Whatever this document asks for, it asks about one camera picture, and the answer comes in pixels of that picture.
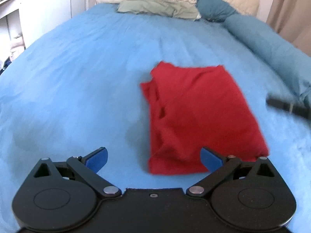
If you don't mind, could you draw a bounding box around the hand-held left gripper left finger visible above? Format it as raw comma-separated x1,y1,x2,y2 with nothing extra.
32,147,122,198

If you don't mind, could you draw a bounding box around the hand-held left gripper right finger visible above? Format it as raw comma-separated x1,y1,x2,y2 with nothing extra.
186,147,280,197

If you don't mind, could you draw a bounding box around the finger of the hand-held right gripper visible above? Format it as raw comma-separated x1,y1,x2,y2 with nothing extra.
266,97,311,120

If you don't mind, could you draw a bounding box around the red knit sweater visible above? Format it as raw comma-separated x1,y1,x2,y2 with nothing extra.
140,61,270,175

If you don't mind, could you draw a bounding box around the blue duvet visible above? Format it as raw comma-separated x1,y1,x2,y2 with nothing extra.
223,13,311,108

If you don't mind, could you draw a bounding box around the blue bed sheet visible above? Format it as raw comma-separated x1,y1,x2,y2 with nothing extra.
0,2,311,233

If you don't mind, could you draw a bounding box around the beige curtain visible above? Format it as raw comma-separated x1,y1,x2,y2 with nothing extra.
266,0,311,57

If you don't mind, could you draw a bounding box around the teal pillow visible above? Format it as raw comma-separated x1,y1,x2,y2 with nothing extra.
196,0,240,23

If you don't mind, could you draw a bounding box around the dark cloth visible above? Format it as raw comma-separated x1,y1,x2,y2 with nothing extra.
0,56,11,75

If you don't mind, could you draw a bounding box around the white bag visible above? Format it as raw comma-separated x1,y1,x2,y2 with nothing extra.
10,39,26,61

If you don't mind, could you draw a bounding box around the white wardrobe with grey panel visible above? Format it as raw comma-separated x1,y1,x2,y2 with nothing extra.
23,0,98,49

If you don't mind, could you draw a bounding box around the green pillow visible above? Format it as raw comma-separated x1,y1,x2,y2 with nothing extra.
117,0,199,20

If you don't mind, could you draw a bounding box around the white shelf unit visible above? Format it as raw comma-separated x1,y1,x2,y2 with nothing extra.
0,0,40,62

